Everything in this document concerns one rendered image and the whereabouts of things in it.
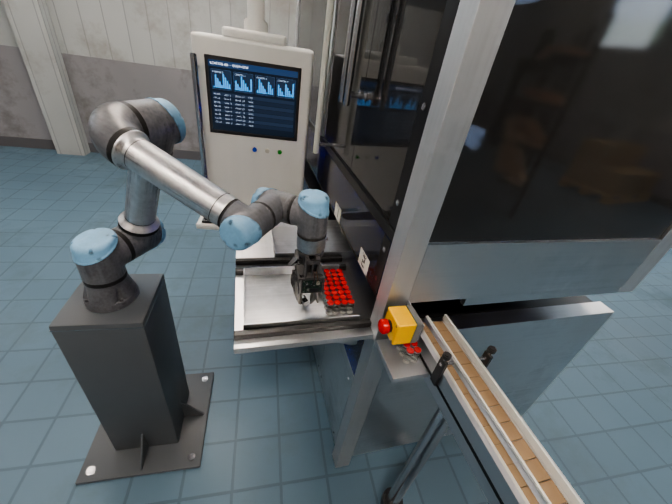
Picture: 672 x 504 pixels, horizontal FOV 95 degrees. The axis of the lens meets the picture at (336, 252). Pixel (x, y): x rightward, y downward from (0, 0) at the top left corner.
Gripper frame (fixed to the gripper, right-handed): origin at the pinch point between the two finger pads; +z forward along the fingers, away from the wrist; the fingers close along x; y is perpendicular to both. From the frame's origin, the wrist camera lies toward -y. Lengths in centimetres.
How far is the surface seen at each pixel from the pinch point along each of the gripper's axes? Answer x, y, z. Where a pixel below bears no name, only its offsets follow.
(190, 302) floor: -62, -99, 92
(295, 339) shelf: -4.0, 11.0, 5.0
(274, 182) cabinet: -6, -87, -2
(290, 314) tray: -4.6, 1.5, 4.8
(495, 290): 55, 11, -9
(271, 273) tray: -9.7, -18.2, 4.2
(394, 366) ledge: 21.9, 22.6, 5.8
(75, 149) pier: -239, -376, 80
